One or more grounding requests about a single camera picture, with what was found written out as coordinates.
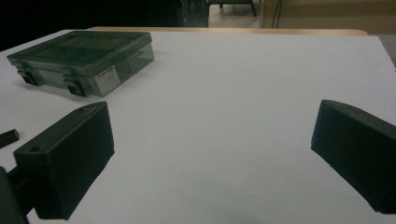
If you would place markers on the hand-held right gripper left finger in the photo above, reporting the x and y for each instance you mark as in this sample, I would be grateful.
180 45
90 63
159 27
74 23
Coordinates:
67 161

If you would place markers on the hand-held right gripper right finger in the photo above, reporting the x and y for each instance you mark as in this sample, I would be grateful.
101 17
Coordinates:
358 155

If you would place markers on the grey transparent plastic compartment box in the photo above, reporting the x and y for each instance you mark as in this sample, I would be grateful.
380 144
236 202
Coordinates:
84 49

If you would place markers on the white table board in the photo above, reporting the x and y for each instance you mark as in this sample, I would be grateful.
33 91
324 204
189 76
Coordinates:
218 93

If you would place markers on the dark cabinet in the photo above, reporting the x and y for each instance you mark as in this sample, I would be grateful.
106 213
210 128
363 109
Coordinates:
193 12

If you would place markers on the black stand base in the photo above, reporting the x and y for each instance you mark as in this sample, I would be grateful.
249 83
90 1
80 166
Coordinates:
232 3

